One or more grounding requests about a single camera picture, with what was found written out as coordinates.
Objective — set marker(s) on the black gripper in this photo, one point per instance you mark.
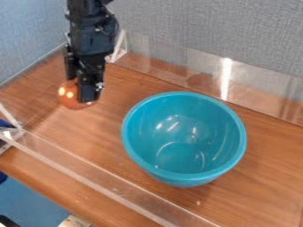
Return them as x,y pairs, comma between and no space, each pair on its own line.
91,43

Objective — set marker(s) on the brown white toy mushroom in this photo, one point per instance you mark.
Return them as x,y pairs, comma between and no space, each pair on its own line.
68,96

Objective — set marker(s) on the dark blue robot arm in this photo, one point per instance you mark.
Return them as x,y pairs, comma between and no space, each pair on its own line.
89,11

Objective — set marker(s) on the blue plastic bowl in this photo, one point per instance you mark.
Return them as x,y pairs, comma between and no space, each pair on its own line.
183,137

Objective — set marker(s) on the clear acrylic left barrier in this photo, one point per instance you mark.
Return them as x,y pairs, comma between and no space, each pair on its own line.
32,65

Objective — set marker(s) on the clear acrylic barrier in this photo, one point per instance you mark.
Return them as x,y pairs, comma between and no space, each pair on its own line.
37,162
32,65
248,86

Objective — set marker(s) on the clear acrylic back barrier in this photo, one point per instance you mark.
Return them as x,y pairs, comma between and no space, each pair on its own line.
248,86

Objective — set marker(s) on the clear acrylic front barrier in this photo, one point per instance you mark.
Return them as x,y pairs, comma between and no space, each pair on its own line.
37,162

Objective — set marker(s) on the clear acrylic corner bracket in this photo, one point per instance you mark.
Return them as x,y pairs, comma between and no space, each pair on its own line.
120,48

